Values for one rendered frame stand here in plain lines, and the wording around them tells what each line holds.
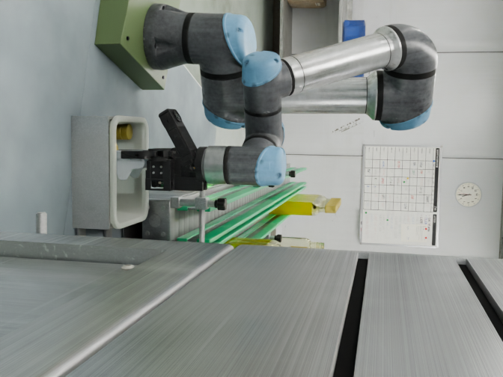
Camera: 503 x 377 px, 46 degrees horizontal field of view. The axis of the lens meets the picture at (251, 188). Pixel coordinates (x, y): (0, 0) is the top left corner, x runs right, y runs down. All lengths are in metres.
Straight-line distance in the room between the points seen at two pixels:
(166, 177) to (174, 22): 0.39
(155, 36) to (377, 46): 0.48
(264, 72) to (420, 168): 6.17
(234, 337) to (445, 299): 0.12
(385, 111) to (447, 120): 5.88
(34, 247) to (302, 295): 0.23
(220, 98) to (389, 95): 0.38
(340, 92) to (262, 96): 0.30
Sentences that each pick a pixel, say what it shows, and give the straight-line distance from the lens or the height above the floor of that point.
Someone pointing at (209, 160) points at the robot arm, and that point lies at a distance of 1.14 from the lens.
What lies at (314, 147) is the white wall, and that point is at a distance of 7.29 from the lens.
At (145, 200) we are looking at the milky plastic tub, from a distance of 1.34.
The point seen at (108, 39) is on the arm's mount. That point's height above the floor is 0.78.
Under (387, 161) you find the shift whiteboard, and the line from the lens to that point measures 7.24.
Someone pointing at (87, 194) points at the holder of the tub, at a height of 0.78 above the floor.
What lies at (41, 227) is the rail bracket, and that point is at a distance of 0.74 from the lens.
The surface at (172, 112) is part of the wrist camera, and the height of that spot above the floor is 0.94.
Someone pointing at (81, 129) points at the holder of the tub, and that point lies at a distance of 1.21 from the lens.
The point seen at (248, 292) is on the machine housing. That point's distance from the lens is 0.31.
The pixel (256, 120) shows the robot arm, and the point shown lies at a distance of 1.18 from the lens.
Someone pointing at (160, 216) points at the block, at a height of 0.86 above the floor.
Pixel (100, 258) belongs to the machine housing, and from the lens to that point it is 0.44.
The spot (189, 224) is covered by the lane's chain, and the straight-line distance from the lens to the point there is 1.50.
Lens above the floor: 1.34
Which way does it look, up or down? 12 degrees down
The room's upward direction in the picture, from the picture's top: 92 degrees clockwise
